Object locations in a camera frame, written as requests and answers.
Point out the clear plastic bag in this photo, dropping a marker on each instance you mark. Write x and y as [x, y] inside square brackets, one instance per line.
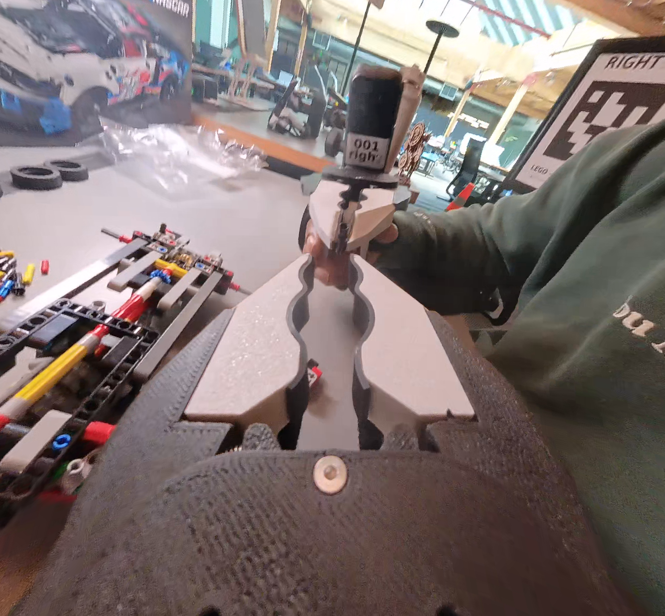
[171, 156]

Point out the orange traffic cone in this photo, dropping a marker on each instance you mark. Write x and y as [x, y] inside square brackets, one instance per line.
[461, 197]

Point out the black office chair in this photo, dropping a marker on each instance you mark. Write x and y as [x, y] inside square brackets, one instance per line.
[470, 166]

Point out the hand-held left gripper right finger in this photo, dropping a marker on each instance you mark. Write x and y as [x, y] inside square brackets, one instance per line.
[410, 356]

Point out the black lego tyre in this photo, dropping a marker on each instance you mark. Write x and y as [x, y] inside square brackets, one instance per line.
[36, 178]
[70, 169]

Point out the wooden easel frame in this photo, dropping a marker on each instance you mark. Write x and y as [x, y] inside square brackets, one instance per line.
[254, 18]

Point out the white marker sign board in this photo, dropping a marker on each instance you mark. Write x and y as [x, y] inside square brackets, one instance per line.
[602, 106]

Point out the grey red lego connector piece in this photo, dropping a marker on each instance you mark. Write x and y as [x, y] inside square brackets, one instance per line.
[313, 370]

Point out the black racing seat frame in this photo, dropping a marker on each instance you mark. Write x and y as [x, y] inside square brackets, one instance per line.
[299, 106]

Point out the pile of small lego pieces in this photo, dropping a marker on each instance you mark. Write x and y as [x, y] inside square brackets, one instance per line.
[21, 275]

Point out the person's green sweatshirt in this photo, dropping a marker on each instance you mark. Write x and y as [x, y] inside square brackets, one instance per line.
[597, 392]

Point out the small black lego pin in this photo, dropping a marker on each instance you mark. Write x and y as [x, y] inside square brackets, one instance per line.
[341, 243]

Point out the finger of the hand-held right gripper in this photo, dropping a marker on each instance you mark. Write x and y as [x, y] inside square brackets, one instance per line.
[374, 216]
[324, 213]

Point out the lego set race car box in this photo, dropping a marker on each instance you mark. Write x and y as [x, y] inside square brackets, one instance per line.
[93, 44]

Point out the person's right hand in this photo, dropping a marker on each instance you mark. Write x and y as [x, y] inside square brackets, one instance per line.
[332, 268]

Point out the black disc on pole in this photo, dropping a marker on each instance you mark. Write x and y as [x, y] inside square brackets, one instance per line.
[442, 28]

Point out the wooden gear sculpture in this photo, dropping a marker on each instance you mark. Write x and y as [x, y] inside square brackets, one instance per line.
[415, 151]

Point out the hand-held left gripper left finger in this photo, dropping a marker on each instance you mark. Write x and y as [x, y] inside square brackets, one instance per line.
[249, 356]

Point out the lego car chassis assembly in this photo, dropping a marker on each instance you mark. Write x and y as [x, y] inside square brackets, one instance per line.
[104, 325]

